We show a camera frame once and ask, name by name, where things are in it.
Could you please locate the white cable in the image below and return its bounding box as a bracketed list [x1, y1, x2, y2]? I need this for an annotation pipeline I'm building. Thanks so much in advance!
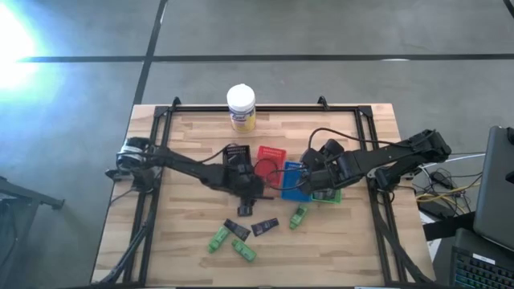
[418, 153, 487, 169]

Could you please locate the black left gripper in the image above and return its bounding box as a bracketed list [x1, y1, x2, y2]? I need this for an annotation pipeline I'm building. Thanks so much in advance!
[224, 173, 267, 218]

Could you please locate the black backlit keyboard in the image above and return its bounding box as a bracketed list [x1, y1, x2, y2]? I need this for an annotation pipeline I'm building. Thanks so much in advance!
[448, 245, 514, 289]

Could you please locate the white-lidded yellow wipes canister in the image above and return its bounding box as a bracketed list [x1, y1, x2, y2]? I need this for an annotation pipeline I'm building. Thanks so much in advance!
[226, 83, 257, 134]

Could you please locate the black metal stand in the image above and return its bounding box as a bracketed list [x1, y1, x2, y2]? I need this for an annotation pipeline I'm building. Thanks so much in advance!
[0, 174, 66, 211]

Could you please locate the black power brick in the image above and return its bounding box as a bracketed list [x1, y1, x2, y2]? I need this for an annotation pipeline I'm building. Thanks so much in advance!
[428, 169, 455, 190]

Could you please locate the black aluminium table frame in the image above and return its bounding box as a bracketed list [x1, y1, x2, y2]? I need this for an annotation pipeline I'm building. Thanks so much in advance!
[91, 104, 437, 287]

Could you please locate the black strap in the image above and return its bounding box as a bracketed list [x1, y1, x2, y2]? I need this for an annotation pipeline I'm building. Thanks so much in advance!
[422, 211, 477, 242]

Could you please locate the yellow cable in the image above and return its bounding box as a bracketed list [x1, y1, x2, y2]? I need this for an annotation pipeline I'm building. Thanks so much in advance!
[415, 182, 482, 202]

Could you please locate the black plastic basket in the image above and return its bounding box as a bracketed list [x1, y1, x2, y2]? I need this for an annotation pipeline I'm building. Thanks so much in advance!
[221, 144, 255, 168]

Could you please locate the small green bottle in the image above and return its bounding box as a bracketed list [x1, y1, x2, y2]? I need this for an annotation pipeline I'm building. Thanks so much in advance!
[230, 238, 258, 263]
[206, 225, 231, 254]
[288, 204, 310, 231]

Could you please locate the grey laptop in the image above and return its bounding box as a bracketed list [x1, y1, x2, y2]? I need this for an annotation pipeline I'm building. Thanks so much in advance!
[472, 125, 514, 253]

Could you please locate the green plastic basket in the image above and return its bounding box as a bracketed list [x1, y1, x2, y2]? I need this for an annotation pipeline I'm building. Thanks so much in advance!
[311, 187, 344, 205]

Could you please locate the black power adapter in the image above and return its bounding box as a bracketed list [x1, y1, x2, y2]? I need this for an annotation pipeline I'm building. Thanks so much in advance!
[416, 199, 447, 221]

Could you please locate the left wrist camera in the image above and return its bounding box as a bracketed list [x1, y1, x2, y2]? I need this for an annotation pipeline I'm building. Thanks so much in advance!
[231, 161, 255, 177]

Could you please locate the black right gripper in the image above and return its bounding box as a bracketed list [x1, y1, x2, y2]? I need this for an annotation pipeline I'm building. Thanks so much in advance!
[299, 138, 349, 197]

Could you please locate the blue plastic basket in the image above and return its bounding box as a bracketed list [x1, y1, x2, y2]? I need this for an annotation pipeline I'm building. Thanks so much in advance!
[279, 161, 315, 203]

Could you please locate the red plastic basket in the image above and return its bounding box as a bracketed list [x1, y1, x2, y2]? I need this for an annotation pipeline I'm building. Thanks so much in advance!
[255, 144, 288, 189]

